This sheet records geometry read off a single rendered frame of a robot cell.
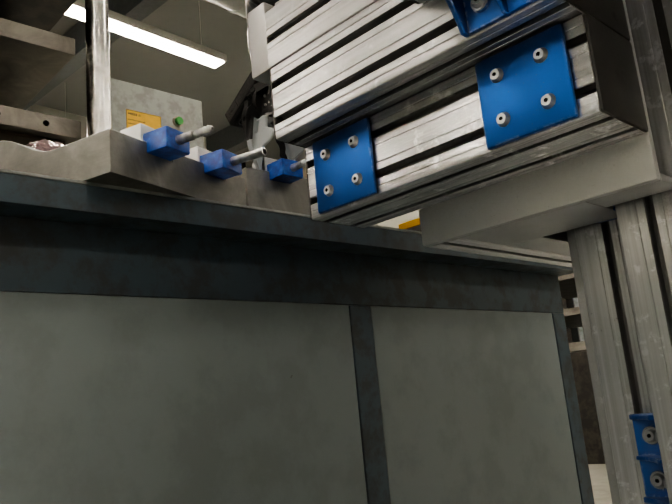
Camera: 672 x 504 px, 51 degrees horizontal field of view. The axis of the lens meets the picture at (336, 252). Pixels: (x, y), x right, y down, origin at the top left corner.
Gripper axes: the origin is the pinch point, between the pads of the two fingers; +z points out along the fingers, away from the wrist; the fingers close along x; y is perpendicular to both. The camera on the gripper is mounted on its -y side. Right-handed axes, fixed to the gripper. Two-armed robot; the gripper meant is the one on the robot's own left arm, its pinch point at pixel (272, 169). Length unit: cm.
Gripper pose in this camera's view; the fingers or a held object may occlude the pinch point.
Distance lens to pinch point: 118.4
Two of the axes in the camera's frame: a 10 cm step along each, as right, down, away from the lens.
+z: 0.9, 9.7, -2.1
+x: 7.3, 0.8, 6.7
